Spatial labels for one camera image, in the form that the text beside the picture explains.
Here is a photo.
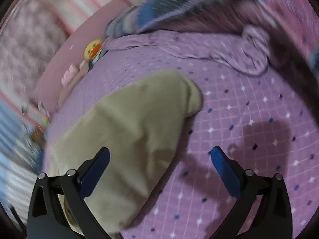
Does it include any patchwork quilt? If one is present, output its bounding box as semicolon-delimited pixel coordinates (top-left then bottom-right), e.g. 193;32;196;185
105;0;319;68

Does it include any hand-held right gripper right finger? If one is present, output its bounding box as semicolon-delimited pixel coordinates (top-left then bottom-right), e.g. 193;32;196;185
209;146;293;239

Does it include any purple dotted bedsheet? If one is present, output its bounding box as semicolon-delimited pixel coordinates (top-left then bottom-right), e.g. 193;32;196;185
41;30;319;239

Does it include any thin purple blanket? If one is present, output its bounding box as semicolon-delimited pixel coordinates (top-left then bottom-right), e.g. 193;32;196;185
103;26;273;78

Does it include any yellow duck plush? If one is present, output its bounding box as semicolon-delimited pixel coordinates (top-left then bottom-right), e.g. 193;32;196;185
83;38;104;61

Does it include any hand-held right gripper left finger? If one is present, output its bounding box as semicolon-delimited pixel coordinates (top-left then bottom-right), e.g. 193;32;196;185
27;146;111;239

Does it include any pink headboard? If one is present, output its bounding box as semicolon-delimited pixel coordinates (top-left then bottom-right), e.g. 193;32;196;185
33;0;132;112

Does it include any pink patterned curtain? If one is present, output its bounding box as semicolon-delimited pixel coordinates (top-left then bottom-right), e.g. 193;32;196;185
0;0;69;97

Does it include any brown pillow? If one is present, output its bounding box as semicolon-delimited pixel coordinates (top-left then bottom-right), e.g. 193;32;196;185
78;60;91;76

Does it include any blue striped curtain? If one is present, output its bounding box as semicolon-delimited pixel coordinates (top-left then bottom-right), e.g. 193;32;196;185
0;97;46;205

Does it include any beige hooded sweatshirt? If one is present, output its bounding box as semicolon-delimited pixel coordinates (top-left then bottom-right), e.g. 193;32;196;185
42;70;203;239

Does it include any pink plush roll pillow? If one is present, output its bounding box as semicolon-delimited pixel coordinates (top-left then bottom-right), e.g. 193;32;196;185
62;63;78;87

